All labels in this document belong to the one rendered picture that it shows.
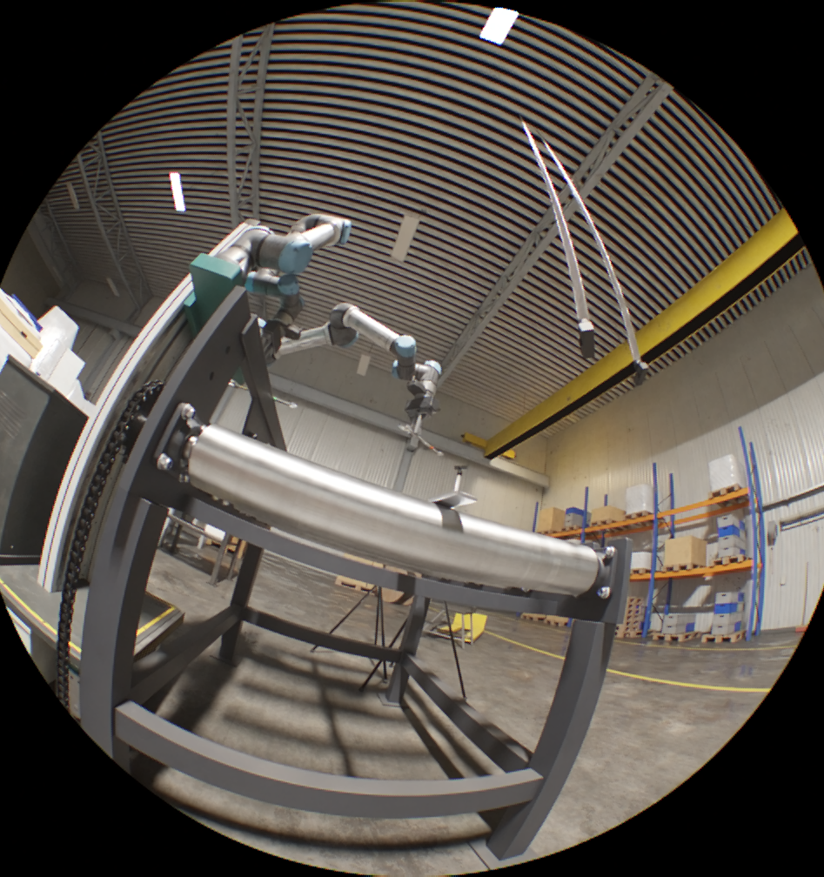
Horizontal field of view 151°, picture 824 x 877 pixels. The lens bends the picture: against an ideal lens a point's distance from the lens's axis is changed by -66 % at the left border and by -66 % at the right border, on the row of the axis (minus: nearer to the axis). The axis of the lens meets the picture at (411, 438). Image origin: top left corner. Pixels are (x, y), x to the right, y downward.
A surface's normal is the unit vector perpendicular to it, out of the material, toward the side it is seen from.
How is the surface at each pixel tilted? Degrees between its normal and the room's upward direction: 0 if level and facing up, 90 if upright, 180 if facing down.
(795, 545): 90
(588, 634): 90
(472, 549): 104
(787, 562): 90
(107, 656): 90
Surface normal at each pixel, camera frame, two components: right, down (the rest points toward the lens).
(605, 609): -0.93, -0.34
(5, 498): 0.40, -0.29
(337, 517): 0.15, 0.07
